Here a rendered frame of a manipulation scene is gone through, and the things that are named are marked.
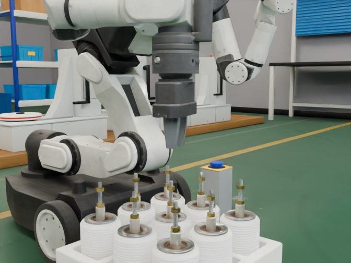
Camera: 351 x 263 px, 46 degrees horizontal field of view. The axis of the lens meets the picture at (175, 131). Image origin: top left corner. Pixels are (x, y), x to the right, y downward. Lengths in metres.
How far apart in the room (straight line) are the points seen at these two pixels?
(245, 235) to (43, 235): 0.70
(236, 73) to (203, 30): 0.65
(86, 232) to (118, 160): 0.40
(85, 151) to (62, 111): 1.79
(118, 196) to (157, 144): 0.23
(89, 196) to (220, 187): 0.42
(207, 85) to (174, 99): 3.90
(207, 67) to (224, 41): 3.27
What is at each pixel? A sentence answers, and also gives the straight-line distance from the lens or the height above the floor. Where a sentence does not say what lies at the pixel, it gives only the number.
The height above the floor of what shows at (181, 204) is 0.24.
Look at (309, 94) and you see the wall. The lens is 6.20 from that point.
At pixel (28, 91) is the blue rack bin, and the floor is 0.38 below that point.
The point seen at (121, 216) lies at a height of 0.24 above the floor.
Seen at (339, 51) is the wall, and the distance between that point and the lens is 6.07.
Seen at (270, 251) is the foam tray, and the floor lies 0.18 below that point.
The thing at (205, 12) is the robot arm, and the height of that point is 0.70.
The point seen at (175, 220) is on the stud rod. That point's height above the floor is 0.31.
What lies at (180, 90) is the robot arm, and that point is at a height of 0.56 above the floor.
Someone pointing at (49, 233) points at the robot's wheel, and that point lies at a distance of 1.38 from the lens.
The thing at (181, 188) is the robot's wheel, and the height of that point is 0.15.
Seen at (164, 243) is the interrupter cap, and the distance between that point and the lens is 0.85.
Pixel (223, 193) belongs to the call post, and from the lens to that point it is 1.24.
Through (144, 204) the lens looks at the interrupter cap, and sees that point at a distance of 1.09.
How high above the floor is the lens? 0.59
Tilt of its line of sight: 8 degrees down
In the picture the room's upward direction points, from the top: straight up
